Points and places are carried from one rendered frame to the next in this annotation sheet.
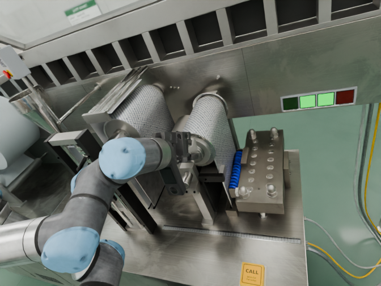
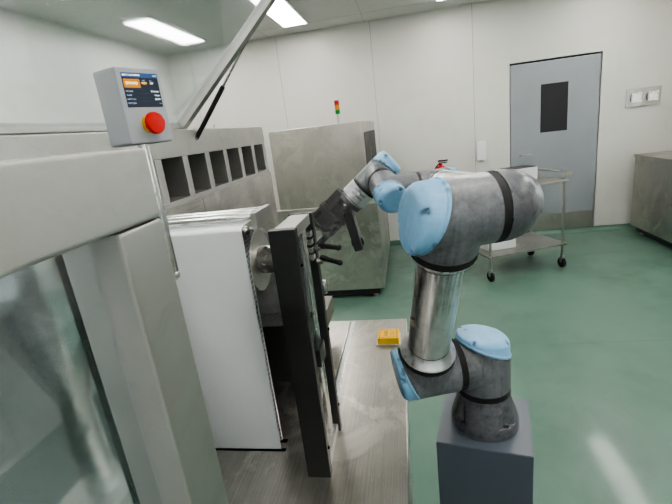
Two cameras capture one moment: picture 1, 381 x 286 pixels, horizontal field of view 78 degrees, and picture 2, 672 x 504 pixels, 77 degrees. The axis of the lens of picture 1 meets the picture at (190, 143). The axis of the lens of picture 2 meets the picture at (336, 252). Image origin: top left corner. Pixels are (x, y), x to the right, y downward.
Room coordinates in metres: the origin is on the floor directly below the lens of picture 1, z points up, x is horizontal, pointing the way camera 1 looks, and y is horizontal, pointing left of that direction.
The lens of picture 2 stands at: (0.91, 1.14, 1.60)
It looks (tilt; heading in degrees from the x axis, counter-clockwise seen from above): 16 degrees down; 250
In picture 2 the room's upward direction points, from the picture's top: 7 degrees counter-clockwise
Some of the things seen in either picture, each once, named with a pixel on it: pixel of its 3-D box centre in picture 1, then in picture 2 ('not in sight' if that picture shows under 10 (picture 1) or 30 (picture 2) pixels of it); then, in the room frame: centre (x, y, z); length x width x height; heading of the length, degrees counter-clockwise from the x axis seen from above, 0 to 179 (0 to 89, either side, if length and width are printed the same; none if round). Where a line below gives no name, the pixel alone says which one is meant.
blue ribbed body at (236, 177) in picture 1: (236, 169); not in sight; (0.68, -0.13, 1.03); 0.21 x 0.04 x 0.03; 149
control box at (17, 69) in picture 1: (9, 63); (138, 107); (0.93, 0.46, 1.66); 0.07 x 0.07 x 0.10; 38
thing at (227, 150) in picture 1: (226, 154); not in sight; (0.69, -0.11, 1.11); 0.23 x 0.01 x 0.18; 149
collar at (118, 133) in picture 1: (119, 141); (273, 258); (0.73, 0.23, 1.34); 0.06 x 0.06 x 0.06; 59
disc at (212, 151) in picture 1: (193, 150); not in sight; (0.62, 0.00, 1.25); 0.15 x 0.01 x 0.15; 59
